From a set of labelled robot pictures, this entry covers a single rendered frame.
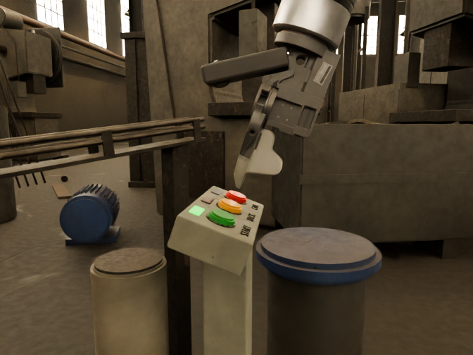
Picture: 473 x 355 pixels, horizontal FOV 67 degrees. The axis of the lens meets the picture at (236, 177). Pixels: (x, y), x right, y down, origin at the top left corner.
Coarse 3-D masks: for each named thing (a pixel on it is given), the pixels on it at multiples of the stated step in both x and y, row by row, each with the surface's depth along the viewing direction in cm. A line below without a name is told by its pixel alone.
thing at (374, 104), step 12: (396, 84) 319; (420, 84) 318; (432, 84) 321; (444, 84) 324; (348, 96) 399; (360, 96) 375; (372, 96) 354; (384, 96) 336; (396, 96) 319; (408, 96) 318; (420, 96) 320; (432, 96) 323; (444, 96) 325; (348, 108) 400; (360, 108) 376; (372, 108) 355; (384, 108) 336; (396, 108) 319; (408, 108) 319; (420, 108) 322; (432, 108) 324; (372, 120) 356; (384, 120) 337
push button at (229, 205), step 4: (220, 200) 60; (224, 200) 59; (228, 200) 60; (220, 204) 58; (224, 204) 58; (228, 204) 58; (232, 204) 58; (236, 204) 59; (224, 208) 58; (228, 208) 57; (232, 208) 57; (236, 208) 58; (240, 208) 59; (236, 212) 58; (240, 212) 59
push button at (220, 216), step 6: (210, 210) 52; (216, 210) 52; (222, 210) 54; (210, 216) 51; (216, 216) 50; (222, 216) 51; (228, 216) 52; (222, 222) 50; (228, 222) 50; (234, 222) 52
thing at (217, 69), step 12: (216, 60) 48; (228, 60) 46; (240, 60) 46; (252, 60) 46; (264, 60) 45; (276, 60) 45; (288, 60) 45; (204, 72) 46; (216, 72) 46; (228, 72) 46; (240, 72) 46; (252, 72) 46; (264, 72) 47; (276, 72) 49; (216, 84) 48; (228, 84) 49
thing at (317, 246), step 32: (256, 256) 93; (288, 256) 84; (320, 256) 84; (352, 256) 84; (288, 288) 86; (320, 288) 83; (352, 288) 84; (288, 320) 88; (320, 320) 84; (352, 320) 86; (288, 352) 89; (320, 352) 85; (352, 352) 88
